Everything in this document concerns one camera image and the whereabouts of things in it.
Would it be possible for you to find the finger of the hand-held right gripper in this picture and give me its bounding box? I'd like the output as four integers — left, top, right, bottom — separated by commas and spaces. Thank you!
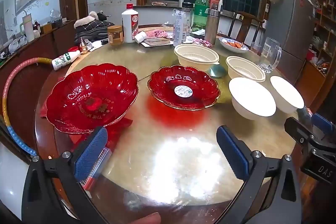
284, 106, 319, 147
311, 112, 336, 138

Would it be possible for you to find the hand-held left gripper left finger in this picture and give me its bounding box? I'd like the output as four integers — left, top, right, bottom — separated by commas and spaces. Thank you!
21, 126, 109, 224

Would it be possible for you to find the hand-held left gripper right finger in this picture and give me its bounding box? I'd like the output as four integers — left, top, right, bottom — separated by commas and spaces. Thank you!
216, 125, 302, 224

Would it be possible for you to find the white foam bowl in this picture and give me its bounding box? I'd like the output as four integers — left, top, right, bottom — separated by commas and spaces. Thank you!
270, 75, 305, 114
228, 77, 277, 121

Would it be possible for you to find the large red glass plate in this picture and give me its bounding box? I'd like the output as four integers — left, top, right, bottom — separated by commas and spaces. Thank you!
46, 63, 139, 135

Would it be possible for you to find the beige plastic bowl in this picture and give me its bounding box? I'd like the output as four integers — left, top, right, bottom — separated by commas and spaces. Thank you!
226, 55, 266, 83
174, 44, 220, 75

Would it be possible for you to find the small red plate with sticker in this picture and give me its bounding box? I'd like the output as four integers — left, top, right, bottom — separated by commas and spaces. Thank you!
147, 65, 221, 111

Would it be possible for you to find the person's left hand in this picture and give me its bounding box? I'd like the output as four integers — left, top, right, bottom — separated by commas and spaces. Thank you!
136, 212, 161, 224

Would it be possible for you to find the clear glass mug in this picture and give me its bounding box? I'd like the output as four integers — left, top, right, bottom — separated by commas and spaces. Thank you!
259, 37, 282, 73

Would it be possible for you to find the round metal turntable hub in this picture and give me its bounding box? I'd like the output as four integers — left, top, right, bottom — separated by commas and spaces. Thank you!
206, 66, 227, 78

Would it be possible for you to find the grey fridge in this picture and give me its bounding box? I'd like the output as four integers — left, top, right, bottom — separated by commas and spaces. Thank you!
264, 0, 319, 85

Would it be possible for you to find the wooden shelf unit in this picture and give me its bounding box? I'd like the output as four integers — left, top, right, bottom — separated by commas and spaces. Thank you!
298, 0, 336, 98

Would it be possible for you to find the small white milk bottle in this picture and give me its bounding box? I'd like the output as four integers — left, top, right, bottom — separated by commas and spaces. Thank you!
51, 50, 81, 71

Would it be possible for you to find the blue and white dish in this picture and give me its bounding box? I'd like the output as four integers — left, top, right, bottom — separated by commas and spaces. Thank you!
219, 37, 249, 52

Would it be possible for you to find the small gold ornament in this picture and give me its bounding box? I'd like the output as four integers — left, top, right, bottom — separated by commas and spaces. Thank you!
79, 37, 88, 54

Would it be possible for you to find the dark wooden chair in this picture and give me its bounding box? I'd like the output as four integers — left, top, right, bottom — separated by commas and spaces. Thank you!
227, 11, 265, 43

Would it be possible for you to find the multicoloured hoop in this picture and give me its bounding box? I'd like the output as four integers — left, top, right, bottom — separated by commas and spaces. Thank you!
0, 57, 53, 157

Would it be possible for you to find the pink flower key charm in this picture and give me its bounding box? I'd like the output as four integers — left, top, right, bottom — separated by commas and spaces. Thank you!
193, 38, 213, 47

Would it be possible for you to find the dark wooden sideboard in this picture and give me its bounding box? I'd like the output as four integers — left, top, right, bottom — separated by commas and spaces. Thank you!
0, 20, 76, 77

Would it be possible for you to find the brown peanut butter jar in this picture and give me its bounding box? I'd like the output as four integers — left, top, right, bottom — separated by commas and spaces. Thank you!
108, 25, 124, 46

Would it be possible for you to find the steel thermos flask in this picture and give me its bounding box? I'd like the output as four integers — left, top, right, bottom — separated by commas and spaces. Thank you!
204, 9, 220, 45

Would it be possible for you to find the white paper sheet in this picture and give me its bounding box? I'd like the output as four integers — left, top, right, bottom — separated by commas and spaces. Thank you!
188, 28, 206, 37

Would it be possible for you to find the grey book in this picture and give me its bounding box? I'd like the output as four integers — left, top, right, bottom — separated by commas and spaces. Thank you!
142, 37, 171, 47

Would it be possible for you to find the white plastic bag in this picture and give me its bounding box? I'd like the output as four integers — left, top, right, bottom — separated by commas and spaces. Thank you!
9, 35, 28, 53

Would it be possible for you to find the white liquor bottle red cap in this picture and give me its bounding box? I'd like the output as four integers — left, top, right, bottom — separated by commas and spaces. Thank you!
121, 4, 139, 43

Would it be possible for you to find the clear jar with black lid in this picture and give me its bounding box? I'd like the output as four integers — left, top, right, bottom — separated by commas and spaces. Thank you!
173, 2, 194, 47

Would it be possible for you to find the pink cloth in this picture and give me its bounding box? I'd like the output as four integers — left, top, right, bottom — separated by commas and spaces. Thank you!
146, 28, 174, 39

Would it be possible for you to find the cream tumbler with green lid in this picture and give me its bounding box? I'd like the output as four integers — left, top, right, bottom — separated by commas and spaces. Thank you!
20, 13, 35, 43

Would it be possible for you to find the green plastic bottle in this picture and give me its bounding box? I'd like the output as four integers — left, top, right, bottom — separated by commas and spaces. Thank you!
192, 0, 210, 33

